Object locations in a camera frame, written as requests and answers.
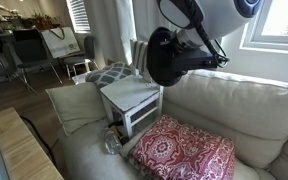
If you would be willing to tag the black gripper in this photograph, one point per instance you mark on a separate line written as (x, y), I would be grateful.
(192, 60)

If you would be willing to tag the black felt hat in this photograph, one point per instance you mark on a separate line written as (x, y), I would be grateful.
(162, 63)

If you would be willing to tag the small white wooden chair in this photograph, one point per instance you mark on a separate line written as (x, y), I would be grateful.
(130, 96)

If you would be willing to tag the grey upholstered chair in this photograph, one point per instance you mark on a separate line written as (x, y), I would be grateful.
(84, 56)

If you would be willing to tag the grey striped towel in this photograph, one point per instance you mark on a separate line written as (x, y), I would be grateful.
(139, 55)

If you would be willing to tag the beige fabric sofa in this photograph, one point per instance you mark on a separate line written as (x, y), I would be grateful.
(237, 106)

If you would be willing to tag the white curtain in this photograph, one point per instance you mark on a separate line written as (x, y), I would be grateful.
(117, 26)

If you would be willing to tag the grey white lattice pillow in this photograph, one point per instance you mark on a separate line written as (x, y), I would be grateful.
(109, 75)

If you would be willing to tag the red patterned folded cloth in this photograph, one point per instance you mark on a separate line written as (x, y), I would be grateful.
(184, 150)

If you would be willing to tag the white framed window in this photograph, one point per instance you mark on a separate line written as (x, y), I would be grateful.
(280, 30)

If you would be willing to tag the yellow and black object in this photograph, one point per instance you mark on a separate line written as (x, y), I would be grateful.
(117, 130)

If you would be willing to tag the clear plastic bottle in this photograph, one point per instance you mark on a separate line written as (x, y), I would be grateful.
(111, 143)

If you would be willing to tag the white window blinds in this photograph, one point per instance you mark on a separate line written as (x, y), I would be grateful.
(78, 15)

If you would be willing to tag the plain beige cushion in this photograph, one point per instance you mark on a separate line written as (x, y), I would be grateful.
(75, 105)

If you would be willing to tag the white tote bag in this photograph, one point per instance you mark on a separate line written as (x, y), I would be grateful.
(60, 41)

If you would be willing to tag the potted plant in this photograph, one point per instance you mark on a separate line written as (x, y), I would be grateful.
(43, 20)

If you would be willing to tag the light wooden table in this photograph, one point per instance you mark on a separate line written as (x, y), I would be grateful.
(20, 146)

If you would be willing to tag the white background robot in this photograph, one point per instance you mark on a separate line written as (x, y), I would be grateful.
(2, 10)

